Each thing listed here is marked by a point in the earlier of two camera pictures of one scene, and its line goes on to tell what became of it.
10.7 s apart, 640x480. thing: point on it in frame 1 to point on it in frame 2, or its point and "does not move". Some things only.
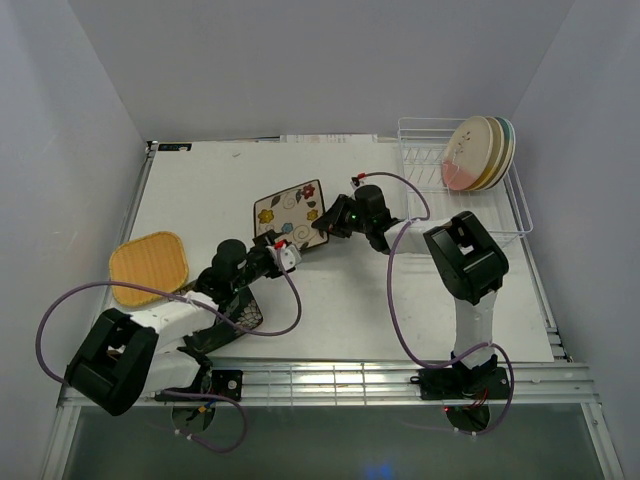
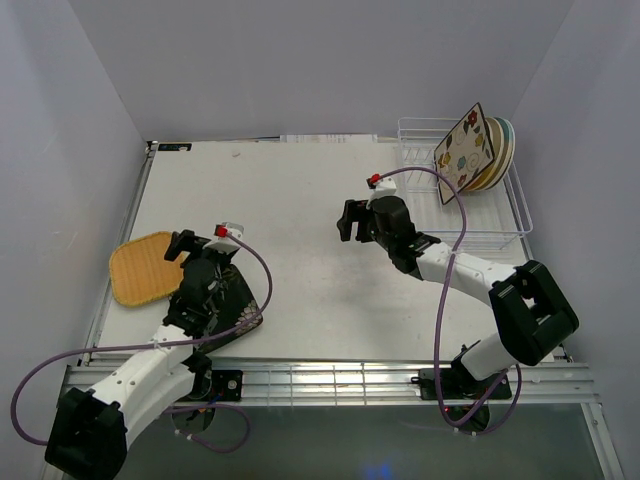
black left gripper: [262, 242] to [198, 249]
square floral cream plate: [291, 213] to [463, 153]
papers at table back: [328, 138] does not move
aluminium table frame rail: [366, 384] does not move
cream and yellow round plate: [497, 155] does not move
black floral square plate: [234, 317] does not move
